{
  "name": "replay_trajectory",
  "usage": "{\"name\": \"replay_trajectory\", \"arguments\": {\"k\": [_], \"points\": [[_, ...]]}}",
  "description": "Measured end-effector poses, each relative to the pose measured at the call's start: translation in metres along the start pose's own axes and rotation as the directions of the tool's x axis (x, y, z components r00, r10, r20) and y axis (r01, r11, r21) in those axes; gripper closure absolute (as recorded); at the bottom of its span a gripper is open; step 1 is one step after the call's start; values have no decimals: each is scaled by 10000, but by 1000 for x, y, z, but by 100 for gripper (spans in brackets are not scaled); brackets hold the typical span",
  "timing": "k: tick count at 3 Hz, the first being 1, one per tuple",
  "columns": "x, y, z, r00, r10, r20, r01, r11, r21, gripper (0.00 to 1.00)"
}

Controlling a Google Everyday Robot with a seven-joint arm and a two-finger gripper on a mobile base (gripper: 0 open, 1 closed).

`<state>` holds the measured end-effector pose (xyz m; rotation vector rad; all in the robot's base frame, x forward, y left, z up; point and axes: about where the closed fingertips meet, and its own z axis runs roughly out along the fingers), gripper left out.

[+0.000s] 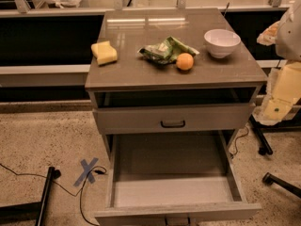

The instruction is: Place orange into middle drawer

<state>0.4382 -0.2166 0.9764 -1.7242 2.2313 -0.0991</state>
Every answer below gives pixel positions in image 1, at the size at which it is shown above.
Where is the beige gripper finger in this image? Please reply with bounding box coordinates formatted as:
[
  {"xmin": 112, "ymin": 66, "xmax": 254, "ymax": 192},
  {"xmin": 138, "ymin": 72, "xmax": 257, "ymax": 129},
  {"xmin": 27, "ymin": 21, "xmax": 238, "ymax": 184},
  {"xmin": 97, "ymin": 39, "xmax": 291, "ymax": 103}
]
[{"xmin": 254, "ymin": 97, "xmax": 294, "ymax": 126}]

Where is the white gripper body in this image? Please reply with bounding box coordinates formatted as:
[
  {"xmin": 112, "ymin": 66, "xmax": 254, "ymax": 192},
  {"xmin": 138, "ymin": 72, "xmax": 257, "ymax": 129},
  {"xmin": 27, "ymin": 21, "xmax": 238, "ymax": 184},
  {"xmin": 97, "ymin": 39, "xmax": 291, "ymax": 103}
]
[{"xmin": 272, "ymin": 62, "xmax": 301, "ymax": 104}]

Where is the orange fruit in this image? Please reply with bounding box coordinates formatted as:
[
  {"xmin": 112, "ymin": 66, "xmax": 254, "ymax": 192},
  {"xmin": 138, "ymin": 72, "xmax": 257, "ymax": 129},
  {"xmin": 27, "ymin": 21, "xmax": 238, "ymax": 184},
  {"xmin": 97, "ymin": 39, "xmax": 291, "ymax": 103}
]
[{"xmin": 176, "ymin": 53, "xmax": 194, "ymax": 71}]

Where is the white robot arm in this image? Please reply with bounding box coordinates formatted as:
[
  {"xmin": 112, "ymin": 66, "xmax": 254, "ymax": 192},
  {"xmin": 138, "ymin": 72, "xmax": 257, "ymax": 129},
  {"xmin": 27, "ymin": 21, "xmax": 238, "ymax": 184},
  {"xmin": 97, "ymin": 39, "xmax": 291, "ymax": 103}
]
[{"xmin": 255, "ymin": 0, "xmax": 301, "ymax": 125}]

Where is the closed grey top drawer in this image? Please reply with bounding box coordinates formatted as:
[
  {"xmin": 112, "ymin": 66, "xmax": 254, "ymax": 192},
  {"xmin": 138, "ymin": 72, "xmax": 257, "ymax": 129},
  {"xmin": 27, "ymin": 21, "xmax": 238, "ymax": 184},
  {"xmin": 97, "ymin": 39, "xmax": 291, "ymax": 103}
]
[{"xmin": 93, "ymin": 104, "xmax": 255, "ymax": 135}]

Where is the grey drawer cabinet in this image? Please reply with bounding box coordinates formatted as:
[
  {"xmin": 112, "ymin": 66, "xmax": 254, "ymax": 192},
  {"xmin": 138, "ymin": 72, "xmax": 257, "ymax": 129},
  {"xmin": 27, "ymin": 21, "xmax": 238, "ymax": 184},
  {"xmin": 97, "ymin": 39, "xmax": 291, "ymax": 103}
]
[{"xmin": 84, "ymin": 7, "xmax": 268, "ymax": 226}]

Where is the open grey middle drawer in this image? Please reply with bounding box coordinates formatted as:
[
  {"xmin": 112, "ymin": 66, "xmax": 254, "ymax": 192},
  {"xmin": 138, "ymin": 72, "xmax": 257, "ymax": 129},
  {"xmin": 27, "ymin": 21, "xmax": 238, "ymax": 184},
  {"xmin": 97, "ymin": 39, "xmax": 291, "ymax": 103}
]
[{"xmin": 95, "ymin": 131, "xmax": 261, "ymax": 226}]

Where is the black stand leg right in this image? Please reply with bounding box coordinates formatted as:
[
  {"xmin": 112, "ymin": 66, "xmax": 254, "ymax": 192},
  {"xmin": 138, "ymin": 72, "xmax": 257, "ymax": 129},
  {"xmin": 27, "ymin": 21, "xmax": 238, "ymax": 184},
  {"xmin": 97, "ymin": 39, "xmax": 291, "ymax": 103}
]
[{"xmin": 249, "ymin": 116, "xmax": 273, "ymax": 155}]

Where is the black stand leg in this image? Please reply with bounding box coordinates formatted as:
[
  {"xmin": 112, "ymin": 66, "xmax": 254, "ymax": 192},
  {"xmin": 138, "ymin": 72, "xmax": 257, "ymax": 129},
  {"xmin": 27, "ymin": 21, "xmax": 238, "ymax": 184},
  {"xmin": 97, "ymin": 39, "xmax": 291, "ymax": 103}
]
[
  {"xmin": 0, "ymin": 167, "xmax": 61, "ymax": 226},
  {"xmin": 249, "ymin": 116, "xmax": 273, "ymax": 155}
]

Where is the black caster leg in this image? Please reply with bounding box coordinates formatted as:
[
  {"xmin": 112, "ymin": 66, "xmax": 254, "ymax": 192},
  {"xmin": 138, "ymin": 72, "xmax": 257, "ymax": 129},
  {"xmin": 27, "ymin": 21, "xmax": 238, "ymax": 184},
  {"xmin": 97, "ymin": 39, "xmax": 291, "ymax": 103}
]
[{"xmin": 262, "ymin": 172, "xmax": 301, "ymax": 198}]

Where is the white bowl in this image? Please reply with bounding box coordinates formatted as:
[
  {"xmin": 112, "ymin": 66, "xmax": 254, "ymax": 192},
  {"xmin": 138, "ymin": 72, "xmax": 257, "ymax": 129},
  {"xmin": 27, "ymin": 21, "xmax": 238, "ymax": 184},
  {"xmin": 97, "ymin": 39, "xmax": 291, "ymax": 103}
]
[{"xmin": 204, "ymin": 29, "xmax": 241, "ymax": 58}]

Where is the green chip bag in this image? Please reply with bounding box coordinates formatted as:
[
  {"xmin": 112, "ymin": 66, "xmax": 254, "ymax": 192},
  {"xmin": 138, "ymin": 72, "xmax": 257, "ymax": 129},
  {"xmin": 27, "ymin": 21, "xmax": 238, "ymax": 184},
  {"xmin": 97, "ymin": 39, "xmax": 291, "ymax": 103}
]
[{"xmin": 139, "ymin": 37, "xmax": 199, "ymax": 65}]

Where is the yellow sponge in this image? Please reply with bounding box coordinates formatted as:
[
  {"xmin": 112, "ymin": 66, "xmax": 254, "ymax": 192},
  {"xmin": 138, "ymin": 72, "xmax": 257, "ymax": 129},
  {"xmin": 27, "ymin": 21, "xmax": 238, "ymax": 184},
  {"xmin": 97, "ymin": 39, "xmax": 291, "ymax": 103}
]
[{"xmin": 91, "ymin": 40, "xmax": 118, "ymax": 65}]

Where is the blue tape cross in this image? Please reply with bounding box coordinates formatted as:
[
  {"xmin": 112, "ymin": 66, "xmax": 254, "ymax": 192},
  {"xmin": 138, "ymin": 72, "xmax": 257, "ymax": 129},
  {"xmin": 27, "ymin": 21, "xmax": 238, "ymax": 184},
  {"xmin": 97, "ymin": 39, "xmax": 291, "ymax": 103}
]
[{"xmin": 73, "ymin": 157, "xmax": 98, "ymax": 186}]

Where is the black stand leg left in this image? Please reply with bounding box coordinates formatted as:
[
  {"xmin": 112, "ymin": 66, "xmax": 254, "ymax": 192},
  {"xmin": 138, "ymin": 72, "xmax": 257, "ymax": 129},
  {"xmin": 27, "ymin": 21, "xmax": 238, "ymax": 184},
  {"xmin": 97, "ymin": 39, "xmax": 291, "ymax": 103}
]
[{"xmin": 0, "ymin": 167, "xmax": 61, "ymax": 226}]

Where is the metal railing frame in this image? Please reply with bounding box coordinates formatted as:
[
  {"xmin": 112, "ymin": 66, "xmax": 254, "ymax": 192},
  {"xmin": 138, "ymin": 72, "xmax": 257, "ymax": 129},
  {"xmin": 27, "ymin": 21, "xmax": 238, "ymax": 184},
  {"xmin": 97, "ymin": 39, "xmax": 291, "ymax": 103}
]
[{"xmin": 0, "ymin": 0, "xmax": 301, "ymax": 19}]

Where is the black floor cable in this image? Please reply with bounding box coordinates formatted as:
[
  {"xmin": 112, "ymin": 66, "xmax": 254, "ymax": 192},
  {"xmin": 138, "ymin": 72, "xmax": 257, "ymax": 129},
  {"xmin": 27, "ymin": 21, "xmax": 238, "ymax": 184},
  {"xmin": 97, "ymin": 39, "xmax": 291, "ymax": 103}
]
[{"xmin": 0, "ymin": 163, "xmax": 108, "ymax": 226}]

